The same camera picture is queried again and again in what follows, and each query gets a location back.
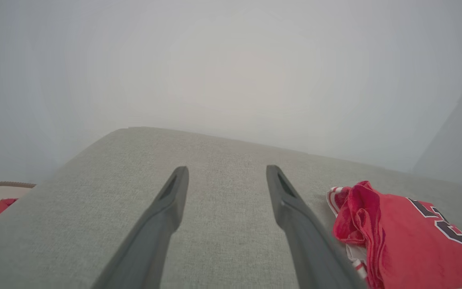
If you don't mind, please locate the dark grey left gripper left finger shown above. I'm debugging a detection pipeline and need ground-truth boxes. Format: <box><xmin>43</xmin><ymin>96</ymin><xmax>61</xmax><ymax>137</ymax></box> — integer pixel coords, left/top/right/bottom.
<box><xmin>91</xmin><ymin>166</ymin><xmax>190</xmax><ymax>289</ymax></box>

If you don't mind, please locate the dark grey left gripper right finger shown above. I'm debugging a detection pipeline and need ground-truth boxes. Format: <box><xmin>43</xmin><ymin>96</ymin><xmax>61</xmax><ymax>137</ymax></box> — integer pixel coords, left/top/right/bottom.
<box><xmin>266</xmin><ymin>165</ymin><xmax>367</xmax><ymax>289</ymax></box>

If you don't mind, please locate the red basketball jersey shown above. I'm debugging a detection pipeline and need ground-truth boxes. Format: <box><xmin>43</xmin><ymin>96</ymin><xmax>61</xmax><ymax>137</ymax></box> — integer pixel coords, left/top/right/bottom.
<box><xmin>326</xmin><ymin>181</ymin><xmax>462</xmax><ymax>289</ymax></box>

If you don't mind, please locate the grey cushioned table pad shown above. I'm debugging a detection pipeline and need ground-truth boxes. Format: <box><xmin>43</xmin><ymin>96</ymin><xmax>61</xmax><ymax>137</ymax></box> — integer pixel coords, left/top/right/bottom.
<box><xmin>0</xmin><ymin>127</ymin><xmax>462</xmax><ymax>289</ymax></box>

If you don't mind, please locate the red cloth in basket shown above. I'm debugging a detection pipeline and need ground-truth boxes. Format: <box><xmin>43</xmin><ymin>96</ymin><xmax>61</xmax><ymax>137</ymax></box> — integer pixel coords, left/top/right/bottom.
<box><xmin>0</xmin><ymin>198</ymin><xmax>19</xmax><ymax>217</ymax></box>

